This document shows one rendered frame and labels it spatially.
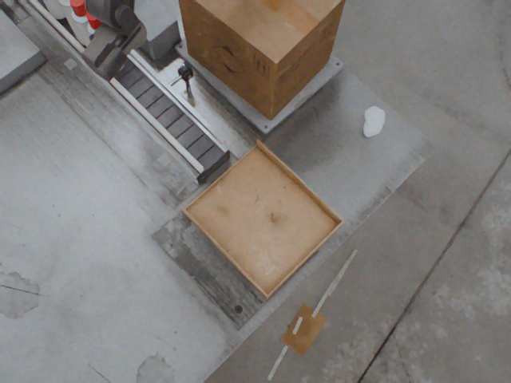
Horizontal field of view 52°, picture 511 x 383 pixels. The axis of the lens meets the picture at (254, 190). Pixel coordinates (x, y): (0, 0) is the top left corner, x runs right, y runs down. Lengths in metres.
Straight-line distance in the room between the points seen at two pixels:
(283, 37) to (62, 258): 0.72
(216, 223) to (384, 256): 1.05
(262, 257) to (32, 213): 0.57
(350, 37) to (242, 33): 1.45
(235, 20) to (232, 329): 0.69
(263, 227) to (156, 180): 0.30
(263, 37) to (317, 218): 0.45
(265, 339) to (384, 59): 1.36
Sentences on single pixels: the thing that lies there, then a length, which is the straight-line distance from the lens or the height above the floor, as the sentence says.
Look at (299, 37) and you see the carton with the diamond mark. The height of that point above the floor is 1.12.
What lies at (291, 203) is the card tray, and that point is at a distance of 1.30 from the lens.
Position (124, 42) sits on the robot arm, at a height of 1.23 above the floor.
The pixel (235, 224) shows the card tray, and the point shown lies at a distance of 1.28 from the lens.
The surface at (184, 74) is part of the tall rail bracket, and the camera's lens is 1.30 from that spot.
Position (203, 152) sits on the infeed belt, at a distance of 1.30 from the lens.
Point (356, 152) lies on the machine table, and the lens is 1.38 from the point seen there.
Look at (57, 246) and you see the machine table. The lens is 1.35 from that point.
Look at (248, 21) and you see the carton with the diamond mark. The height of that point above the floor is 1.12.
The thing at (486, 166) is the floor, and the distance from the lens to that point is 2.45.
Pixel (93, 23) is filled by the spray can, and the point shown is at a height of 1.07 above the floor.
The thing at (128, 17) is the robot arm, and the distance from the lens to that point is 1.00.
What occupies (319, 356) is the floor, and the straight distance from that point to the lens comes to 2.09.
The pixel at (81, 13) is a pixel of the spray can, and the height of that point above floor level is 1.06.
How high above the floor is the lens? 2.07
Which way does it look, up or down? 71 degrees down
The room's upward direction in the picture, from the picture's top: 3 degrees clockwise
